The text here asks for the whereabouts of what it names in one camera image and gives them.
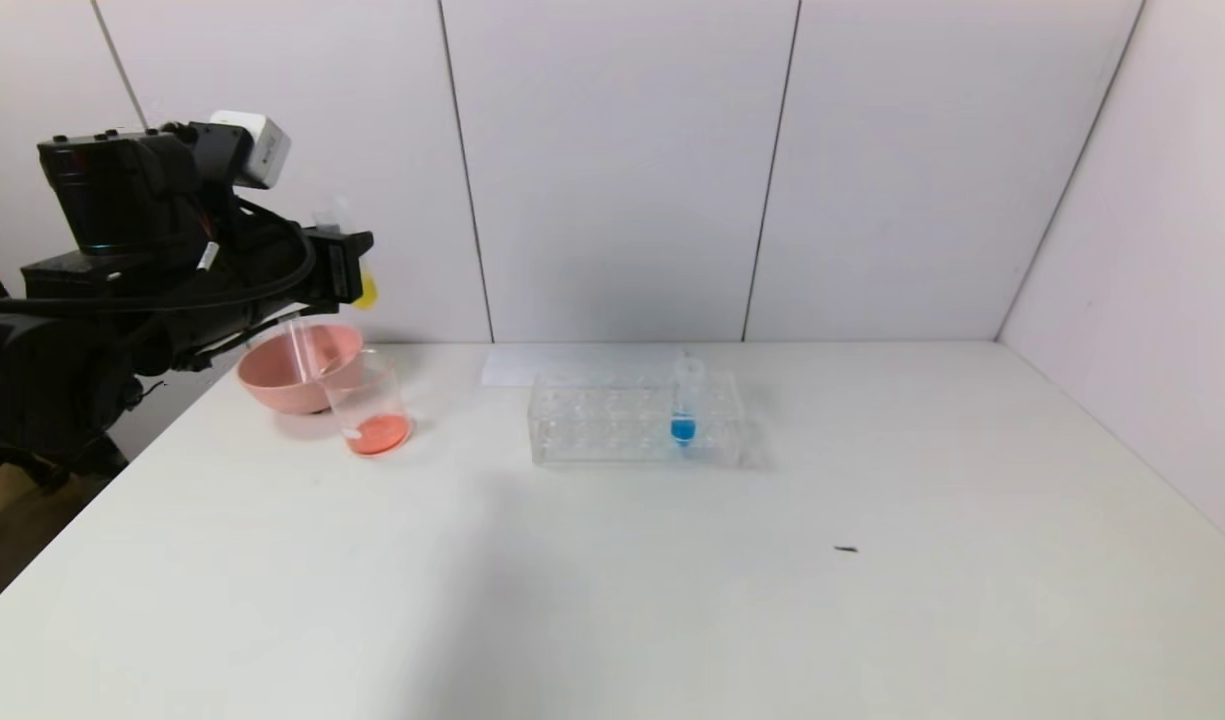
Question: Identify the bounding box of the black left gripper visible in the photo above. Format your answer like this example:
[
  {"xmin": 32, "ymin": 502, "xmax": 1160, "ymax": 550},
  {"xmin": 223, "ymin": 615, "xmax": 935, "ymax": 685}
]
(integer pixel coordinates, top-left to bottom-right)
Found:
[{"xmin": 239, "ymin": 226, "xmax": 374, "ymax": 316}]

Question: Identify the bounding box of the test tube with yellow pigment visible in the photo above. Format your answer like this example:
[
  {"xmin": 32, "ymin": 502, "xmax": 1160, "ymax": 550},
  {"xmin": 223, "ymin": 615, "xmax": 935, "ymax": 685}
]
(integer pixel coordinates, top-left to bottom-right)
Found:
[{"xmin": 312, "ymin": 198, "xmax": 380, "ymax": 311}]

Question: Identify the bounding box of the test tube with red pigment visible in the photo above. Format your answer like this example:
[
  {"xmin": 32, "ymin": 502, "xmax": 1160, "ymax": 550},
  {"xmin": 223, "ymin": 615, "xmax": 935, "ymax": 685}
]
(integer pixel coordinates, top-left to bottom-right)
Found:
[{"xmin": 284, "ymin": 318, "xmax": 325, "ymax": 386}]

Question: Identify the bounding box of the clear glass beaker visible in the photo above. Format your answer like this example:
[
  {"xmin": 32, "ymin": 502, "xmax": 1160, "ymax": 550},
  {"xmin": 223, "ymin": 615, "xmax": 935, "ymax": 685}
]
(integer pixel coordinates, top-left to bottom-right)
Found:
[{"xmin": 318, "ymin": 350, "xmax": 415, "ymax": 458}]

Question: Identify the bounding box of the clear acrylic test tube rack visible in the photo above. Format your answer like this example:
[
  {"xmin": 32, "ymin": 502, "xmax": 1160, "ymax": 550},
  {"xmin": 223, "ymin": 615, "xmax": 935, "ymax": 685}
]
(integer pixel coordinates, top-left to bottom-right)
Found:
[{"xmin": 530, "ymin": 368, "xmax": 748, "ymax": 469}]

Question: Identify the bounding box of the test tube with blue pigment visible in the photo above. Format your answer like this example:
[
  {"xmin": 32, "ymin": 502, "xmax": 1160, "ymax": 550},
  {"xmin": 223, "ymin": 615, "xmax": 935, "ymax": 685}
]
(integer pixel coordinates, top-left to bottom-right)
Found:
[{"xmin": 669, "ymin": 350, "xmax": 705, "ymax": 446}]

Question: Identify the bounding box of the pink plastic bowl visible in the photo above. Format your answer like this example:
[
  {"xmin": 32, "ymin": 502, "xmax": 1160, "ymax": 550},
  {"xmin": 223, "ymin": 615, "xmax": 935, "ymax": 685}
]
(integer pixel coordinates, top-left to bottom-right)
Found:
[{"xmin": 237, "ymin": 323, "xmax": 366, "ymax": 416}]

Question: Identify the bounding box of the white paper sheet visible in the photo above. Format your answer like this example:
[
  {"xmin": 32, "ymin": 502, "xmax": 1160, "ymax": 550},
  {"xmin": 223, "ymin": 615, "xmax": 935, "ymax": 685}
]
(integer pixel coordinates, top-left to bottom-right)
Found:
[{"xmin": 481, "ymin": 346, "xmax": 691, "ymax": 389}]

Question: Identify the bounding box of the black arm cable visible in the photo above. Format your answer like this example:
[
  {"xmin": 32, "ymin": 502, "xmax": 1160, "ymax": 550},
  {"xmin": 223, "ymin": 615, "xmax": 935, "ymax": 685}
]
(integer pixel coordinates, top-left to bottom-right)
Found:
[{"xmin": 0, "ymin": 195, "xmax": 318, "ymax": 321}]

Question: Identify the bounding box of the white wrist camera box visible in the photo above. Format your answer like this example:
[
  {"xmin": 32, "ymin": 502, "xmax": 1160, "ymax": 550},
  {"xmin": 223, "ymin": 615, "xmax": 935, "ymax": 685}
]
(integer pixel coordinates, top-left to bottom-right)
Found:
[{"xmin": 210, "ymin": 110, "xmax": 293, "ymax": 190}]

